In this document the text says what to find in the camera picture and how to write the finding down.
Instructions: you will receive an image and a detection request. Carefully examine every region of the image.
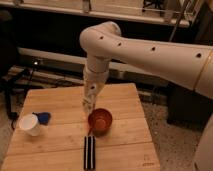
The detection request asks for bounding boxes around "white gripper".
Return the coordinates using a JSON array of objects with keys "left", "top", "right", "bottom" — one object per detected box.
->
[{"left": 82, "top": 68, "right": 109, "bottom": 114}]

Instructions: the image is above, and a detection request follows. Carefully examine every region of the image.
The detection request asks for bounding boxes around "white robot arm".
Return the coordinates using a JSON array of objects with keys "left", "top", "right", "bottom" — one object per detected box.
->
[{"left": 79, "top": 22, "right": 213, "bottom": 114}]

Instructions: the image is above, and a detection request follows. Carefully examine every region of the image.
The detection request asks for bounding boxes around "orange ceramic bowl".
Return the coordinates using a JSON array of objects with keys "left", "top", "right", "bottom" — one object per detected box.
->
[{"left": 88, "top": 108, "right": 113, "bottom": 136}]

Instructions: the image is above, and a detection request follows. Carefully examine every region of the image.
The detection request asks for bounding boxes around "blue object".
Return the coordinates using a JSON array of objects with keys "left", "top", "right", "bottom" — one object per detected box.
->
[{"left": 34, "top": 112, "right": 51, "bottom": 125}]

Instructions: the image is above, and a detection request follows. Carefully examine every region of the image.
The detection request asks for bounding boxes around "white cup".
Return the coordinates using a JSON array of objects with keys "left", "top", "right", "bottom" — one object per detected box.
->
[{"left": 19, "top": 114, "right": 40, "bottom": 136}]

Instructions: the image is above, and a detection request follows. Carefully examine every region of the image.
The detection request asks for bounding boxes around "black chair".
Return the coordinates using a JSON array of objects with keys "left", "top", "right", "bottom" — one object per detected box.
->
[{"left": 0, "top": 10, "right": 30, "bottom": 129}]

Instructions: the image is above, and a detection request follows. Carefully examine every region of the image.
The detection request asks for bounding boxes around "wooden shelf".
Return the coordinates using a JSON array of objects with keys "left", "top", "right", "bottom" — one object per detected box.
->
[{"left": 0, "top": 0, "right": 202, "bottom": 27}]

